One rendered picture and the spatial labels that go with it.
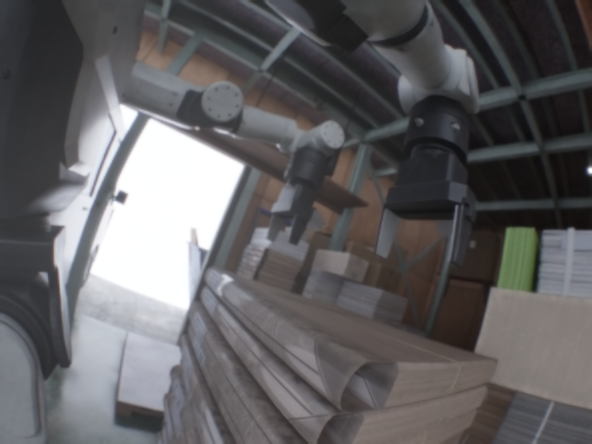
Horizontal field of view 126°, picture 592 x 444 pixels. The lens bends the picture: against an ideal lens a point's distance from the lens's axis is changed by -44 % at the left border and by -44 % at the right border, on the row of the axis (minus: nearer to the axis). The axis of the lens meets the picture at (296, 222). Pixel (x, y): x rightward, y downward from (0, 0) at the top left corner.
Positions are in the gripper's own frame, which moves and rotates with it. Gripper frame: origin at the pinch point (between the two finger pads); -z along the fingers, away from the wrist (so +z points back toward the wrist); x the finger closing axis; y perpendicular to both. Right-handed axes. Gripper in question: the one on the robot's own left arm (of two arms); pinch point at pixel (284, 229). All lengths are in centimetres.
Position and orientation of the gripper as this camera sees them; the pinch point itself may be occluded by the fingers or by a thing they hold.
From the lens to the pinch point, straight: 58.8
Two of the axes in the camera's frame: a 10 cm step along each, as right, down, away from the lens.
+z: 3.3, -9.2, 1.9
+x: 5.0, 0.0, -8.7
